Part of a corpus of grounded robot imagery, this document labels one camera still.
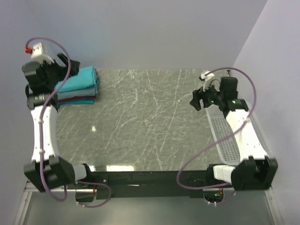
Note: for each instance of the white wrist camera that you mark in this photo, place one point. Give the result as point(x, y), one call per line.
point(38, 53)
point(207, 77)

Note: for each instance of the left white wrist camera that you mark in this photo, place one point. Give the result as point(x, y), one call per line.
point(38, 53)

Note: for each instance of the folded teal t shirt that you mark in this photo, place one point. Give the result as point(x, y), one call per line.
point(91, 101)

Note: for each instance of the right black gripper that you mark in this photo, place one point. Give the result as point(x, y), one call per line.
point(198, 94)

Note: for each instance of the aluminium frame rail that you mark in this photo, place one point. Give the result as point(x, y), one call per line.
point(73, 188)

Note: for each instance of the folded red t shirt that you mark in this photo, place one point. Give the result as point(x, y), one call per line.
point(77, 98)

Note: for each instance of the folded grey-blue t shirt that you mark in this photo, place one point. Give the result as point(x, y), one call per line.
point(89, 91)

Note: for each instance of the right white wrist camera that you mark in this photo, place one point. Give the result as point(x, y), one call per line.
point(207, 77)

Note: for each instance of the white plastic basket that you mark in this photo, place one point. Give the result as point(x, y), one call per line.
point(228, 149)

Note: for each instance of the black base beam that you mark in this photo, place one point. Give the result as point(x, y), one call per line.
point(156, 184)

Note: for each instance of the turquoise polo shirt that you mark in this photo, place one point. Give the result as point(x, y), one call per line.
point(84, 79)

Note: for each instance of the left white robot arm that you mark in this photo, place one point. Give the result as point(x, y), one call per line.
point(48, 170)

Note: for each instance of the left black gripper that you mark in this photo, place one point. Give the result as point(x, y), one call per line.
point(63, 70)

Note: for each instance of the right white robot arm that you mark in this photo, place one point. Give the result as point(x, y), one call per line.
point(256, 169)

